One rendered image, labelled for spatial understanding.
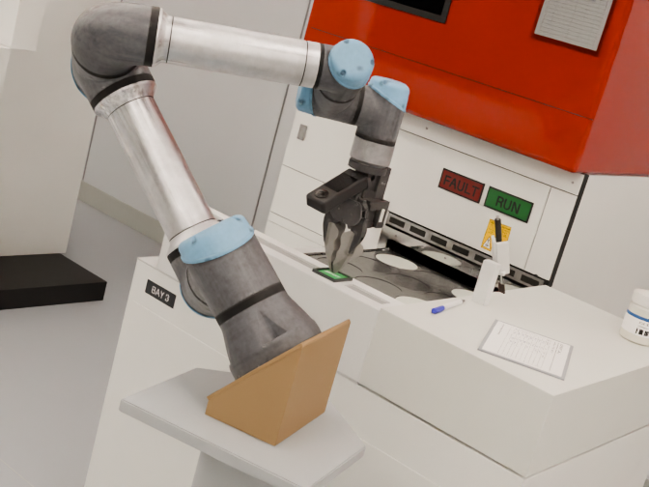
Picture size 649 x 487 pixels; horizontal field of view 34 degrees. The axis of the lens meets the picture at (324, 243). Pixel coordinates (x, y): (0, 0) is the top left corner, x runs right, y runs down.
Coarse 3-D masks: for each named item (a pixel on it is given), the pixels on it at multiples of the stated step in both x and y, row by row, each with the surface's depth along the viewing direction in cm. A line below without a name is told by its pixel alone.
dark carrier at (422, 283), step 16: (320, 256) 232; (368, 256) 244; (400, 256) 251; (352, 272) 227; (368, 272) 230; (384, 272) 234; (400, 272) 237; (416, 272) 241; (432, 272) 245; (384, 288) 222; (400, 288) 225; (416, 288) 229; (432, 288) 232; (448, 288) 236; (464, 288) 239
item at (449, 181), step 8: (448, 176) 249; (456, 176) 248; (440, 184) 250; (448, 184) 249; (456, 184) 248; (464, 184) 246; (472, 184) 245; (456, 192) 248; (464, 192) 246; (472, 192) 245; (480, 192) 244
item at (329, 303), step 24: (216, 216) 218; (168, 240) 218; (264, 240) 210; (168, 264) 218; (288, 264) 198; (312, 264) 203; (288, 288) 199; (312, 288) 195; (336, 288) 192; (360, 288) 196; (312, 312) 195; (336, 312) 192; (360, 312) 188; (360, 336) 189; (360, 360) 189
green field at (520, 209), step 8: (496, 192) 241; (488, 200) 243; (496, 200) 241; (504, 200) 240; (512, 200) 239; (520, 200) 238; (496, 208) 241; (504, 208) 240; (512, 208) 239; (520, 208) 238; (528, 208) 236; (520, 216) 238
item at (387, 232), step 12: (384, 228) 259; (384, 240) 260; (396, 240) 257; (408, 240) 255; (420, 240) 254; (432, 252) 251; (444, 252) 249; (456, 264) 247; (468, 264) 245; (516, 288) 238
